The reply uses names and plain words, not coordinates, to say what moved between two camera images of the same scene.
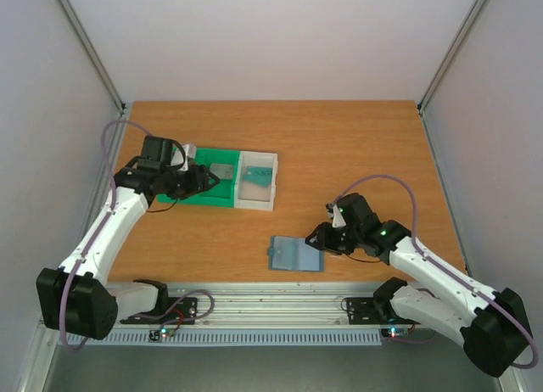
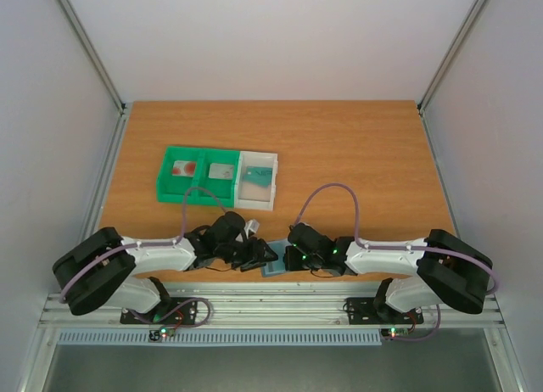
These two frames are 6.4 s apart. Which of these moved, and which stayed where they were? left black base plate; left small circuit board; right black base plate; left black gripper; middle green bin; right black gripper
Moved: right black gripper; left black gripper
Stayed: right black base plate; left black base plate; middle green bin; left small circuit board
